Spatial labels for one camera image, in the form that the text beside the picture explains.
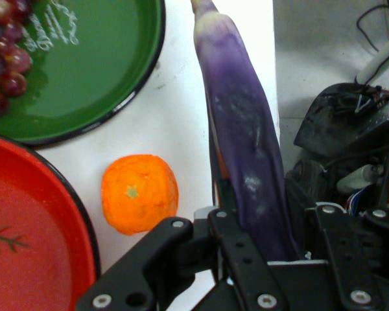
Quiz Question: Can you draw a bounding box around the purple toy eggplant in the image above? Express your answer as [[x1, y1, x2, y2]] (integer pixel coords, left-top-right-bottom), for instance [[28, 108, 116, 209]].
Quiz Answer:
[[190, 0, 301, 262]]

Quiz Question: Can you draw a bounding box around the black machine housing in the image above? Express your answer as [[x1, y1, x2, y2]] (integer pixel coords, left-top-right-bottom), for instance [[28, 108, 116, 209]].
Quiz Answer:
[[293, 82, 389, 159]]

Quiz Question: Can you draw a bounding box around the red enamel plate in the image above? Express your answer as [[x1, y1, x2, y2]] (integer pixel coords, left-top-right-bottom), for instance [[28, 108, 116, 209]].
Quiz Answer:
[[0, 132, 101, 311]]

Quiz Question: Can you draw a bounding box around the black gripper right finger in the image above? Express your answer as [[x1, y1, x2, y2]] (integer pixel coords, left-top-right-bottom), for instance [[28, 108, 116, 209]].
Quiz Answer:
[[285, 179, 389, 311]]

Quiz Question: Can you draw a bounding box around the thin black cable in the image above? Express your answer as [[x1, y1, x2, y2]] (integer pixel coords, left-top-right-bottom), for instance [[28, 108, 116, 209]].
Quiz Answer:
[[356, 0, 389, 53]]

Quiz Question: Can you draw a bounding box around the red toy grape bunch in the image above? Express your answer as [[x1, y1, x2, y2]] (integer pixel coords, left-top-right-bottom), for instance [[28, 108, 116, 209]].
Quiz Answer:
[[0, 0, 33, 118]]

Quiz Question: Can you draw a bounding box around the white tube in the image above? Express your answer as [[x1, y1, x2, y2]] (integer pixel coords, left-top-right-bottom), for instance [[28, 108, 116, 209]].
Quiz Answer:
[[355, 27, 389, 84]]

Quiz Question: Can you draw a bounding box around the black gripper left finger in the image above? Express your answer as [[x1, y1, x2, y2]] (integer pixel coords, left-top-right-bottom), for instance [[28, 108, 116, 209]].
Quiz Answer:
[[76, 179, 289, 311]]

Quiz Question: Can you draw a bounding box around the green enamel plate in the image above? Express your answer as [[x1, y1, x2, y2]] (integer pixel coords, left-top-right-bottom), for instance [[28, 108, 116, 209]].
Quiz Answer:
[[0, 0, 167, 146]]

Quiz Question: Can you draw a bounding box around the orange toy mandarin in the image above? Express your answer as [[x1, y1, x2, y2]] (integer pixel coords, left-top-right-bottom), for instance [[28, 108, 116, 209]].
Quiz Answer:
[[100, 154, 180, 236]]

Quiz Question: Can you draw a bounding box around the white grey cylinder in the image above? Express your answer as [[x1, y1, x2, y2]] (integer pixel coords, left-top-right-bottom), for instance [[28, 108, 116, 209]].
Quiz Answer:
[[336, 163, 385, 192]]

